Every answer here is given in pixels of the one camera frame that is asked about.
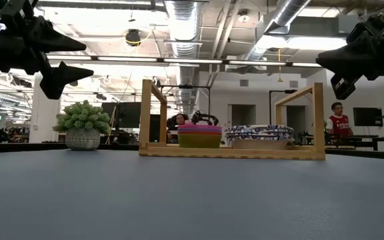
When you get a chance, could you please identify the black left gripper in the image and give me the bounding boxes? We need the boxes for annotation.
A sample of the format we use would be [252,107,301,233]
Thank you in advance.
[0,0,95,100]

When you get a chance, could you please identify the blue patterned white bowl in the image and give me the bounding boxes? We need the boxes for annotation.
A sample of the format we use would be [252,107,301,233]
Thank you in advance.
[225,128,295,134]
[225,135,295,150]
[225,131,295,138]
[227,125,295,131]

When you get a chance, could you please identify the pink plastic bowl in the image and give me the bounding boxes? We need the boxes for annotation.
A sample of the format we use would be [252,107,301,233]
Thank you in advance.
[177,123,223,129]

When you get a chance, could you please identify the red plastic bowl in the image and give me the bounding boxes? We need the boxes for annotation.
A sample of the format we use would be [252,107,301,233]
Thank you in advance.
[177,130,223,135]

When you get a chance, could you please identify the green plastic bowl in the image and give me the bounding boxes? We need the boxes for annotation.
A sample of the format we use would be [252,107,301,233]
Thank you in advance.
[177,133,223,149]

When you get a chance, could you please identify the slatted wooden shelf rack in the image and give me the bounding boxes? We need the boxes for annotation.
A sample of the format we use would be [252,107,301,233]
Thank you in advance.
[138,79,326,161]

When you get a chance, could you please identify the person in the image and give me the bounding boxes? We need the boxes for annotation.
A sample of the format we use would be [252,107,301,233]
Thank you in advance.
[170,113,189,131]
[325,101,355,137]

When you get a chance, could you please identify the white building column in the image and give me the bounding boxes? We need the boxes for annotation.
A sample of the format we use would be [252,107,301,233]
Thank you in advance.
[28,71,61,144]

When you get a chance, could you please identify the black background desk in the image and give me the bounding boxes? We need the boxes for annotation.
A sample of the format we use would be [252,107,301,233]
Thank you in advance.
[305,134,384,151]

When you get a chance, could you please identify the bushy green potted succulent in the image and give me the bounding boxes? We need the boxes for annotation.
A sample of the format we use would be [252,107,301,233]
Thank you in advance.
[52,99,111,151]

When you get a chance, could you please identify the black ceiling dome fixture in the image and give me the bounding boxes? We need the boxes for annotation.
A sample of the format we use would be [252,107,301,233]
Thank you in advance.
[125,29,142,47]

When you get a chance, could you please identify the large black monitor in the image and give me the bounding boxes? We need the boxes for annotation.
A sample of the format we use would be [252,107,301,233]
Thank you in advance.
[101,101,143,129]

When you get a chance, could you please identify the long ceiling light bar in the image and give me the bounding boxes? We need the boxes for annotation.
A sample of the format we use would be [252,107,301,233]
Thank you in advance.
[47,55,323,68]

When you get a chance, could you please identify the blue grey table mat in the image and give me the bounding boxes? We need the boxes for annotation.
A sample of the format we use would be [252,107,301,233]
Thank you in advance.
[0,148,384,240]

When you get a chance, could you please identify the black wall monitor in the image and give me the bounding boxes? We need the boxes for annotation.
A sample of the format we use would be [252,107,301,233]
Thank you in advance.
[352,107,384,127]

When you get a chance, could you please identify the black overhead stand frame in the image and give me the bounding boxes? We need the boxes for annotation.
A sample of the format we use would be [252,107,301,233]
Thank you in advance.
[158,84,212,116]
[268,89,298,126]

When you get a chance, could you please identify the slanted silver ventilation duct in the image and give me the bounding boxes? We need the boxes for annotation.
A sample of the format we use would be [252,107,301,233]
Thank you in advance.
[245,0,313,61]

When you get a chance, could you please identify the wide silver ventilation duct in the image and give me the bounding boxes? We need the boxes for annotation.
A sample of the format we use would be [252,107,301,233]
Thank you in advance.
[163,0,201,114]

